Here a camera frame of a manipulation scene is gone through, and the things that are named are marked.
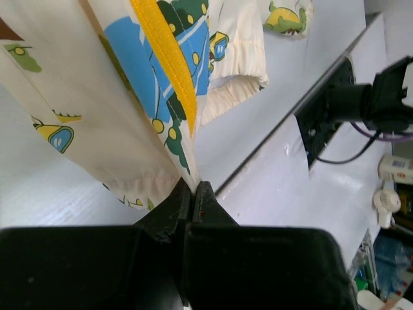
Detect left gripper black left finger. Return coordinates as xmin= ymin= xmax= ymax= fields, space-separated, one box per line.
xmin=1 ymin=181 xmax=191 ymax=309

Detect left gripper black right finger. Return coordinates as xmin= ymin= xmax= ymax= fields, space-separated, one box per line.
xmin=183 ymin=181 xmax=356 ymax=309

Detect yellow dinosaur print jacket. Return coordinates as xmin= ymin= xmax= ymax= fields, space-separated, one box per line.
xmin=1 ymin=1 xmax=315 ymax=210

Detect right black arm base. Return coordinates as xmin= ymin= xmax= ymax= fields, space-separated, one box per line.
xmin=294 ymin=57 xmax=354 ymax=167

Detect white taped cover plate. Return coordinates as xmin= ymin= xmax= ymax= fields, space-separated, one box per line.
xmin=217 ymin=116 xmax=308 ymax=227

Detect white labelled bottle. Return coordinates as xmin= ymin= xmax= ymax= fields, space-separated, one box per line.
xmin=378 ymin=154 xmax=412 ymax=184

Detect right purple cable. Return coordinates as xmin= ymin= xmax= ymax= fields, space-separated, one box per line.
xmin=350 ymin=121 xmax=413 ymax=143

